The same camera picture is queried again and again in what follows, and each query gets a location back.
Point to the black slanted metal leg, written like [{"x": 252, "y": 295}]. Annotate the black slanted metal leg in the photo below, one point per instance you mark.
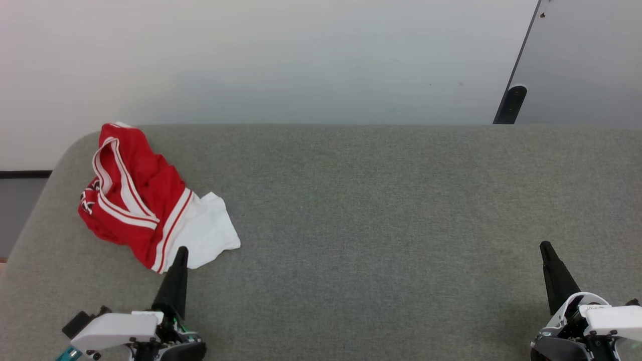
[{"x": 511, "y": 105}]

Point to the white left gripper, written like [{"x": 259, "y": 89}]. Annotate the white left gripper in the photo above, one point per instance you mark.
[{"x": 118, "y": 328}]

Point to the red and white jersey shirt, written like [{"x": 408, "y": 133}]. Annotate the red and white jersey shirt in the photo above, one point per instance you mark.
[{"x": 145, "y": 200}]

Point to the grey panel board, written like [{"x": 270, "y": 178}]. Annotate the grey panel board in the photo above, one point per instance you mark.
[{"x": 587, "y": 60}]

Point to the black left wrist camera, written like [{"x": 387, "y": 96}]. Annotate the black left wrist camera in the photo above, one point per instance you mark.
[{"x": 83, "y": 321}]

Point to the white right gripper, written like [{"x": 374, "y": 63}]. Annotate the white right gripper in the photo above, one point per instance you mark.
[{"x": 609, "y": 321}]

